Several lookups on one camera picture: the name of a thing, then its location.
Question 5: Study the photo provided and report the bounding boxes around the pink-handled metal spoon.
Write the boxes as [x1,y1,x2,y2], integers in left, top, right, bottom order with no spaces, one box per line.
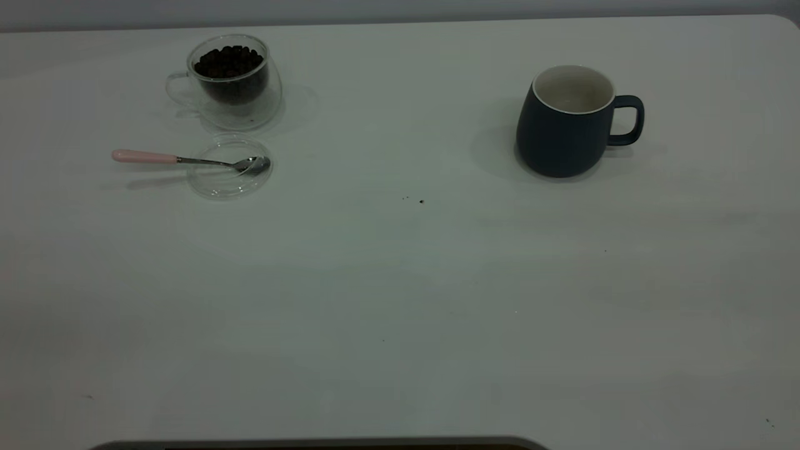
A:
[112,149,271,176]

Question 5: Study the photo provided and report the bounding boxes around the dark grey ceramic mug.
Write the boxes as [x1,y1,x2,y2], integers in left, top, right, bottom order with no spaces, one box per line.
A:
[516,64,645,179]

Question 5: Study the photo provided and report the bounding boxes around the coffee beans in glass cup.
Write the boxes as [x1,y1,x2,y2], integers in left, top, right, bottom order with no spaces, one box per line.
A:
[193,45,266,104]

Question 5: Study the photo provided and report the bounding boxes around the clear double-wall glass cup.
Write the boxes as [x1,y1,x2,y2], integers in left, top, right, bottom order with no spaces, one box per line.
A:
[165,34,283,132]

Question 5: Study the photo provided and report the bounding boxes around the clear round glass lid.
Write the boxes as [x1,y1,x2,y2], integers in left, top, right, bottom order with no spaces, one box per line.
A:
[187,133,274,201]

